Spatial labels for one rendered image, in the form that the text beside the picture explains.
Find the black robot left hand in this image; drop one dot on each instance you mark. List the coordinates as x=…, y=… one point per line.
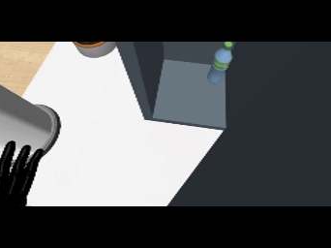
x=9, y=180

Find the dark grey cabinet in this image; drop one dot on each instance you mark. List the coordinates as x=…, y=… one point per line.
x=188, y=93

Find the blue water bottle green cap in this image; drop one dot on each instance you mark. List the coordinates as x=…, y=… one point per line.
x=220, y=64

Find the dark grey cabinet door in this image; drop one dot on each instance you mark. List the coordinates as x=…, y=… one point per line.
x=277, y=129

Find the grey metal cylinder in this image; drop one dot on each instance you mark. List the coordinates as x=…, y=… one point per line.
x=11, y=119

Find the grey pot with orange rim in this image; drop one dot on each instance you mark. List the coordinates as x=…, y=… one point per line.
x=96, y=50

